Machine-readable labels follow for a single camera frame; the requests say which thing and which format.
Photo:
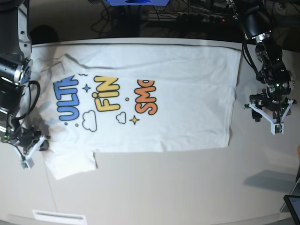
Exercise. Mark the black tablet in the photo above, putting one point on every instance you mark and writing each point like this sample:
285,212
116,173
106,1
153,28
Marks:
293,204

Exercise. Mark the white printed T-shirt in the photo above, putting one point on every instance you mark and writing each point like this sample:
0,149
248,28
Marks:
132,98

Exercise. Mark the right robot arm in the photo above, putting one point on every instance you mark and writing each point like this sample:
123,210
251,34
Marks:
18,93

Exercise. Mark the blue camera stand base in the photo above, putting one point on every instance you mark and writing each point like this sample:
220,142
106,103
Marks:
137,2

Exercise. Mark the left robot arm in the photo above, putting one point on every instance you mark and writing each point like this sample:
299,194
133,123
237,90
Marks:
264,56

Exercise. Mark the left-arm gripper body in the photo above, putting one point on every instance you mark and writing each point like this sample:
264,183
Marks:
279,106

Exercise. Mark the white paper label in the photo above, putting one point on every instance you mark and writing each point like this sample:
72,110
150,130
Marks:
60,218

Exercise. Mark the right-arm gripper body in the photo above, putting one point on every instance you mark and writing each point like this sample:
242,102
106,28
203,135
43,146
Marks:
25,139

